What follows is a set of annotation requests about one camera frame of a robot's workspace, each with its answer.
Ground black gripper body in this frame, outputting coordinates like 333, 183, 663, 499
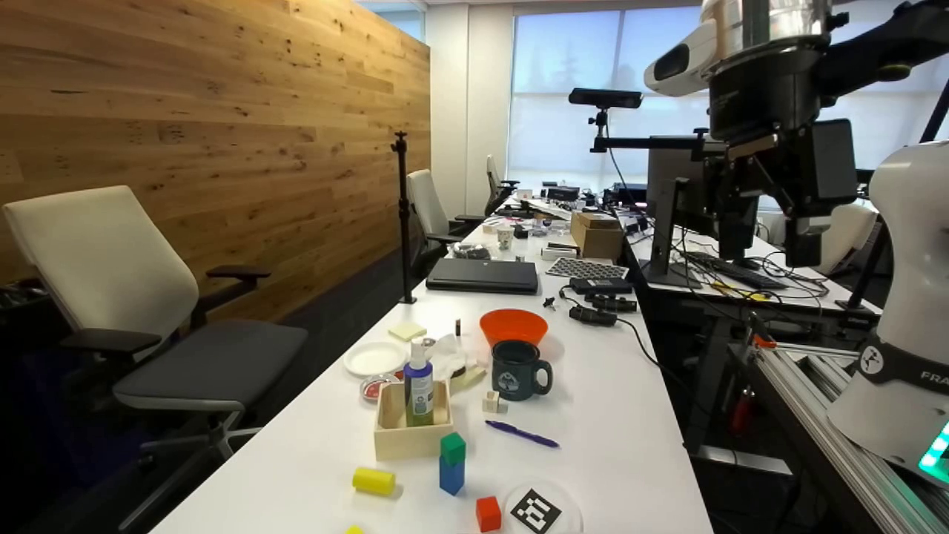
703, 37, 831, 215

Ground green cube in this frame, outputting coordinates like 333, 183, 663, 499
438, 429, 468, 464

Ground red cube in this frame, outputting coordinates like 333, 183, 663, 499
475, 493, 505, 534

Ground blue cube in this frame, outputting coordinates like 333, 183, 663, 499
435, 454, 468, 499

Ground black mounting bar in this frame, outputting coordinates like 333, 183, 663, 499
589, 110, 714, 157

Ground cardboard box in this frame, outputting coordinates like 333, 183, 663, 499
570, 209, 625, 260

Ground flat black device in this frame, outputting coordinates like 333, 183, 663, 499
565, 276, 635, 297

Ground grey keyboard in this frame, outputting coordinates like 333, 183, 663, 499
545, 252, 632, 285

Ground black power adapter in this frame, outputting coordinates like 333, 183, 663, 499
565, 303, 619, 328

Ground orange bowl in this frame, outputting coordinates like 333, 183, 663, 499
477, 306, 552, 350

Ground black laptop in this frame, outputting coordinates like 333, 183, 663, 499
425, 254, 542, 297

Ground dark mug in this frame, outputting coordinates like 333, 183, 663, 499
490, 337, 558, 404

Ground blue pen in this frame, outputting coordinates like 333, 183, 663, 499
484, 418, 564, 451

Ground black tripod pole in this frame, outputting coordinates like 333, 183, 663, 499
389, 129, 425, 306

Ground black marker tag card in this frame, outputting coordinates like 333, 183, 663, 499
497, 478, 586, 534

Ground yellow sticky notes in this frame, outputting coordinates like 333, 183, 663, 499
385, 321, 431, 344

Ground bottle with blue liquid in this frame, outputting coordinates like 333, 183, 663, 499
399, 337, 438, 429

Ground white plate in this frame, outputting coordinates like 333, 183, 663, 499
342, 341, 410, 378

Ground wooden box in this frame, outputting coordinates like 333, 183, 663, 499
370, 378, 460, 461

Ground yellow cylinder block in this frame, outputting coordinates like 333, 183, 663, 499
349, 461, 399, 500

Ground white and grey office chair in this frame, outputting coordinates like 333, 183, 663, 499
0, 183, 310, 521

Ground tangled black desk cables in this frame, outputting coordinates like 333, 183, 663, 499
680, 246, 853, 307

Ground thin black cable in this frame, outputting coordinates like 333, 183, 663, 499
610, 310, 663, 369

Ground black camera on stand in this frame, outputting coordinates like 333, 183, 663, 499
565, 86, 646, 111

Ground aluminium rail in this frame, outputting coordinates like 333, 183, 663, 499
752, 337, 949, 534

